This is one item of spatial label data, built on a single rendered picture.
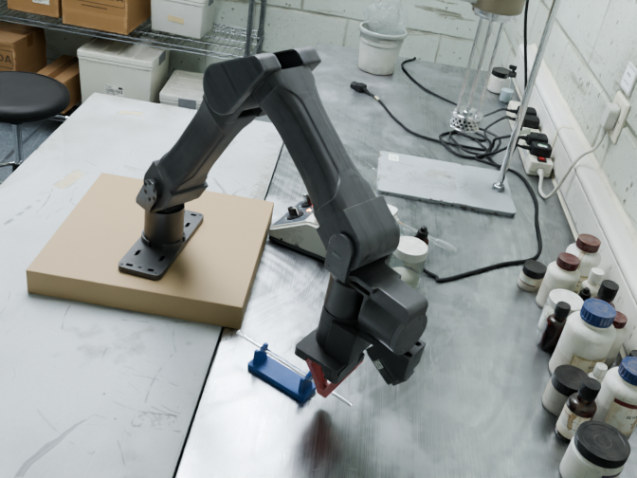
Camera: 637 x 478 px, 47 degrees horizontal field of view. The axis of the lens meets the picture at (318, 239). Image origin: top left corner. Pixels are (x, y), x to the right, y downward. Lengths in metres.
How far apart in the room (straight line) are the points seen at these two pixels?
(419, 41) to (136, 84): 1.34
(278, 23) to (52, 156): 2.23
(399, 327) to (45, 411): 0.46
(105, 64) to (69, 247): 2.32
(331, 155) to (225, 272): 0.39
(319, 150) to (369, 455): 0.40
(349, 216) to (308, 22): 2.86
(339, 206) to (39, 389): 0.47
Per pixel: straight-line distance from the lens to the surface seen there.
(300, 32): 3.64
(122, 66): 3.45
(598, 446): 1.00
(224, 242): 1.23
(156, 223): 1.16
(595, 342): 1.13
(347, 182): 0.83
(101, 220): 1.27
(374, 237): 0.82
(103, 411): 0.99
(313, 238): 1.27
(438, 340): 1.17
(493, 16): 1.48
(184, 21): 3.40
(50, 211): 1.39
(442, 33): 3.63
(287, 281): 1.23
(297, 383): 1.03
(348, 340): 0.88
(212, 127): 0.97
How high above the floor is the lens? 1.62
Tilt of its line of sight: 32 degrees down
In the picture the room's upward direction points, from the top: 10 degrees clockwise
